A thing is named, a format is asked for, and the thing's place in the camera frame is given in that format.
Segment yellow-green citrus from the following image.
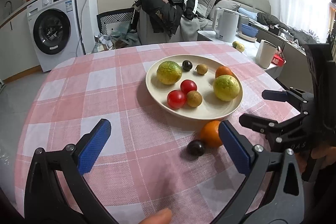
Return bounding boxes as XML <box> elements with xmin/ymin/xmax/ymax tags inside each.
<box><xmin>156</xmin><ymin>61</ymin><xmax>182</xmax><ymax>85</ymax></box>
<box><xmin>213</xmin><ymin>75</ymin><xmax>240</xmax><ymax>102</ymax></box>

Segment orange mandarin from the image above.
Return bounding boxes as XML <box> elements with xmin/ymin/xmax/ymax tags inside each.
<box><xmin>215</xmin><ymin>66</ymin><xmax>234</xmax><ymax>78</ymax></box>
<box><xmin>198</xmin><ymin>121</ymin><xmax>223</xmax><ymax>148</ymax></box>

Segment dark plum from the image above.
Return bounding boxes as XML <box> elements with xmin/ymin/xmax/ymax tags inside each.
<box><xmin>182</xmin><ymin>60</ymin><xmax>193</xmax><ymax>72</ymax></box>
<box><xmin>186</xmin><ymin>139</ymin><xmax>206</xmax><ymax>157</ymax></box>

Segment brown longan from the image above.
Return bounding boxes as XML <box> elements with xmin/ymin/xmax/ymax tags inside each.
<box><xmin>186</xmin><ymin>90</ymin><xmax>203</xmax><ymax>108</ymax></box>
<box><xmin>195</xmin><ymin>64</ymin><xmax>208</xmax><ymax>76</ymax></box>

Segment red tomato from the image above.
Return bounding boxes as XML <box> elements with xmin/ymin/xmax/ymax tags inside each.
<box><xmin>180</xmin><ymin>80</ymin><xmax>197</xmax><ymax>94</ymax></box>
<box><xmin>167</xmin><ymin>90</ymin><xmax>186</xmax><ymax>109</ymax></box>

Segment right hand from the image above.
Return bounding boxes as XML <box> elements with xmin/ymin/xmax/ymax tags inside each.
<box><xmin>295</xmin><ymin>143</ymin><xmax>336</xmax><ymax>173</ymax></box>

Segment left hand fingertip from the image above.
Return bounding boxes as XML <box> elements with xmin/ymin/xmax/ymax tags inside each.
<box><xmin>139</xmin><ymin>208</ymin><xmax>173</xmax><ymax>224</ymax></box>

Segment red small box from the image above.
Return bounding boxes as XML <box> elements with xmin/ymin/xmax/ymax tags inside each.
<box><xmin>271</xmin><ymin>47</ymin><xmax>286</xmax><ymax>67</ymax></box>

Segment white cup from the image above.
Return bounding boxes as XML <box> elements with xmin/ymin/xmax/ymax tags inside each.
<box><xmin>255</xmin><ymin>39</ymin><xmax>277</xmax><ymax>69</ymax></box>

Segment green fruit on side table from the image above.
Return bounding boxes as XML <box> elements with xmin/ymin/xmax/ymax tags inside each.
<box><xmin>232</xmin><ymin>41</ymin><xmax>245</xmax><ymax>53</ymax></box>

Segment blue bowl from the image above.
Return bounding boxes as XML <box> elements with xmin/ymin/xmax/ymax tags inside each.
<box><xmin>241</xmin><ymin>23</ymin><xmax>259</xmax><ymax>38</ymax></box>

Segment cream round plate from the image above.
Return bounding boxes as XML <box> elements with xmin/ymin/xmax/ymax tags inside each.
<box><xmin>145</xmin><ymin>55</ymin><xmax>243</xmax><ymax>121</ymax></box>

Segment grey sofa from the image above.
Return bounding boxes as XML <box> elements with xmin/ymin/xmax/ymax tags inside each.
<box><xmin>180</xmin><ymin>0</ymin><xmax>321</xmax><ymax>62</ymax></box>

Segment white electric kettle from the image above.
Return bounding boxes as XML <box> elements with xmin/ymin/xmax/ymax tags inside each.
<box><xmin>212</xmin><ymin>8</ymin><xmax>240</xmax><ymax>43</ymax></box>

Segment pink checkered tablecloth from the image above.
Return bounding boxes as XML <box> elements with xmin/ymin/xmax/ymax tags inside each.
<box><xmin>14</xmin><ymin>42</ymin><xmax>297</xmax><ymax>223</ymax></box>

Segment pile of dark clothes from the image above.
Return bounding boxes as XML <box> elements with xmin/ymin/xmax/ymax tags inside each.
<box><xmin>130</xmin><ymin>0</ymin><xmax>199</xmax><ymax>38</ymax></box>

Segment white washing machine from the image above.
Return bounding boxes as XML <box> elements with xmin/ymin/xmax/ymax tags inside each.
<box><xmin>27</xmin><ymin>0</ymin><xmax>85</xmax><ymax>72</ymax></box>

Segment black mesh chair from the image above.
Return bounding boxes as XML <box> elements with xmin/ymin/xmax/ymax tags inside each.
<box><xmin>97</xmin><ymin>8</ymin><xmax>134</xmax><ymax>35</ymax></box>

